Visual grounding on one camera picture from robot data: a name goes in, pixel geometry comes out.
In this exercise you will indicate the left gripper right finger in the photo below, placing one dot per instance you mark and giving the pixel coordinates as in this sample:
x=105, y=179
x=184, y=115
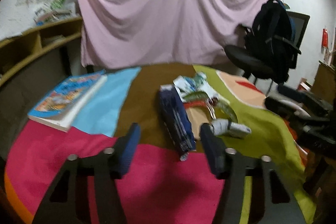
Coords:
x=271, y=201

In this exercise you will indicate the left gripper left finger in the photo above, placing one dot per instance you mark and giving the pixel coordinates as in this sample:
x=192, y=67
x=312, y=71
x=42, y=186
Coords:
x=67, y=200

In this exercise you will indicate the white paper packet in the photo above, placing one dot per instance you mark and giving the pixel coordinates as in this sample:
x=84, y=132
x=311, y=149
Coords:
x=221, y=127

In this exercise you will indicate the dark blue snack wrapper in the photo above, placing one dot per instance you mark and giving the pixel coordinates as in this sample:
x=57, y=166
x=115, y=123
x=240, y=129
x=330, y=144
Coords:
x=175, y=118

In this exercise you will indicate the white green printed wrapper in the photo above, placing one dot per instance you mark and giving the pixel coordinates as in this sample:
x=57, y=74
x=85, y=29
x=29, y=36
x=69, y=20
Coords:
x=197, y=88

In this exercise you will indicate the torn red cardboard box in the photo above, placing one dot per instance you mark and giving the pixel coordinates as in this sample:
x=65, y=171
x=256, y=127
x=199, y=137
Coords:
x=199, y=112

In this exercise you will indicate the wooden cabinet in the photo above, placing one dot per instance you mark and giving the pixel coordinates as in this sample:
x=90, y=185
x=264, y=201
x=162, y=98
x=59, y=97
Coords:
x=324, y=83

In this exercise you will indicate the black office chair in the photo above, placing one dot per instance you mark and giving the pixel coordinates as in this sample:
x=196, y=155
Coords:
x=272, y=59

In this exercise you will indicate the dark blue backpack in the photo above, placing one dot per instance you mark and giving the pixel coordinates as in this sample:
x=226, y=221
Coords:
x=272, y=30

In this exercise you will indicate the blue illustrated book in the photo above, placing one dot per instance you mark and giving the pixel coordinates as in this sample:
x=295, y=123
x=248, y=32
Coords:
x=61, y=105

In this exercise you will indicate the green candy jar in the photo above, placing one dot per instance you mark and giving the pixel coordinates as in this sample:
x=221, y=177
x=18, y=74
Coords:
x=57, y=4

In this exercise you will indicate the pink hanging sheet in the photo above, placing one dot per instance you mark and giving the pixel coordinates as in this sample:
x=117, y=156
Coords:
x=126, y=33

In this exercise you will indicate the wooden wall shelf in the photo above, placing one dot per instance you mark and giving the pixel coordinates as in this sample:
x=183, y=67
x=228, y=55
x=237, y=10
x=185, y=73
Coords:
x=20, y=51

